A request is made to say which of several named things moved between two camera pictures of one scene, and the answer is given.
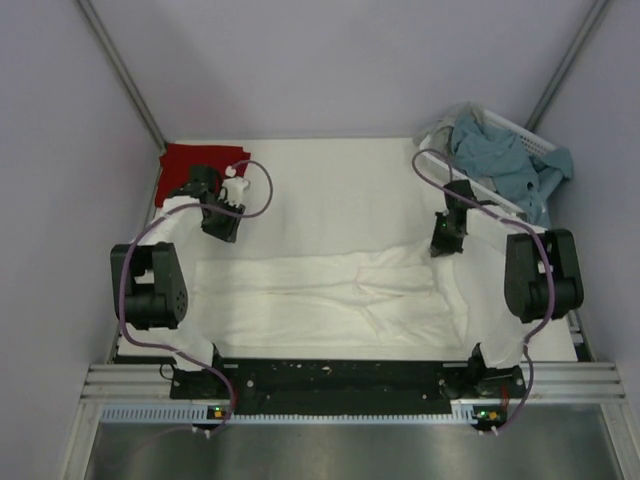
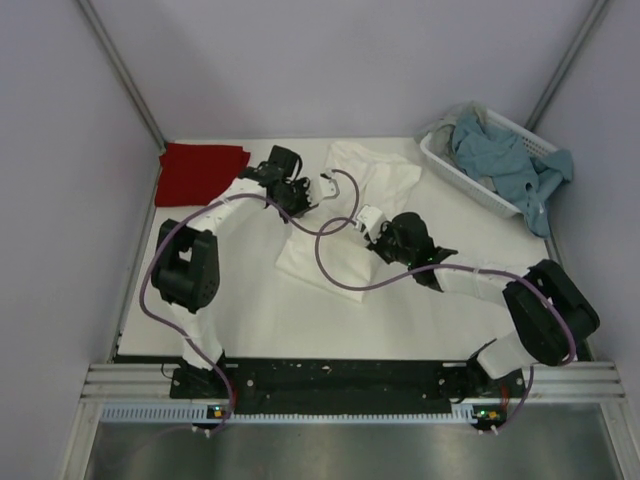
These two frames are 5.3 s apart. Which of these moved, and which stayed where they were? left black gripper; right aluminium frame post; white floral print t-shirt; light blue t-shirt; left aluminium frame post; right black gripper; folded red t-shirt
Moved: white floral print t-shirt; left black gripper; right black gripper
Stayed: folded red t-shirt; left aluminium frame post; light blue t-shirt; right aluminium frame post
